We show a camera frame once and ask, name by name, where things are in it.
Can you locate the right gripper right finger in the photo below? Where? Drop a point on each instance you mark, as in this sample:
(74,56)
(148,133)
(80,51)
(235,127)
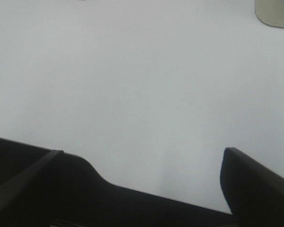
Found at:
(254,193)

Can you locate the beige storage bin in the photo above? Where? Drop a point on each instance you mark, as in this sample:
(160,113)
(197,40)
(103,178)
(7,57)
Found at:
(270,12)

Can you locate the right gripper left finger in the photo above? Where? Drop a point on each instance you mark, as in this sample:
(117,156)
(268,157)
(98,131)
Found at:
(41,187)

